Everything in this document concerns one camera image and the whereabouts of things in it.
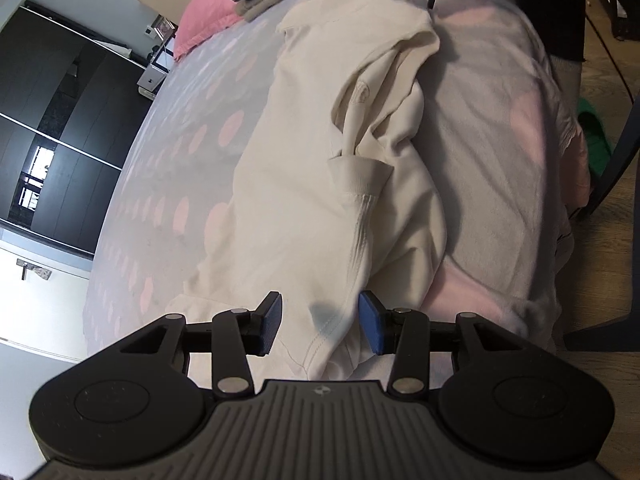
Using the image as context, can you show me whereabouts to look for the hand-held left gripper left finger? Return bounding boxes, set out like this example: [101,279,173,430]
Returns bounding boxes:
[120,291,284,395]

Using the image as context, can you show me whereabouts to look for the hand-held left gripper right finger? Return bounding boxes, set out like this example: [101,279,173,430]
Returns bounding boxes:
[358,290,521,395]

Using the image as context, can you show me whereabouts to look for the cream sweatshirt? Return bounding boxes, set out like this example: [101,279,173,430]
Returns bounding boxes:
[167,0,448,381]

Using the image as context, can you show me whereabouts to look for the person's grey pants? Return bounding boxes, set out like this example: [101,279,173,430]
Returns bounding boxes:
[550,55,584,123]

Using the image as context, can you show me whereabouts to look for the pink pillow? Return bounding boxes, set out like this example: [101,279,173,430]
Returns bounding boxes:
[173,0,261,63]

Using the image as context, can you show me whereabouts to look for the white door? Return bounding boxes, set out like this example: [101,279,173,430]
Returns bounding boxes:
[0,237,93,361]

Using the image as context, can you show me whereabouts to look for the green slipper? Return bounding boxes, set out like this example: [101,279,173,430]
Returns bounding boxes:
[577,97,616,181]

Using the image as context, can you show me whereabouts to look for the polka dot bed cover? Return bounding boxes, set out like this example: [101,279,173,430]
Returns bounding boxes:
[82,0,591,361]

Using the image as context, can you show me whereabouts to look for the pink bed sheet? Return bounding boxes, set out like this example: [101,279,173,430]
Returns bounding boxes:
[552,120,593,261]

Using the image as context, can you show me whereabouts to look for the white nightstand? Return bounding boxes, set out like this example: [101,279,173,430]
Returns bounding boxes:
[136,35,176,98]

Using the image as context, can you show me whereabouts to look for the black sliding wardrobe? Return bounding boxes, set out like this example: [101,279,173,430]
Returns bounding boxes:
[0,2,168,261]

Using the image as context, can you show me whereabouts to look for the black cable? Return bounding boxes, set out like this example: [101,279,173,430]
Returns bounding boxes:
[585,10,637,107]

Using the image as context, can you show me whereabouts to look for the metal door handle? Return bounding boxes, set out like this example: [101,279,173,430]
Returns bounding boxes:
[16,258,53,282]

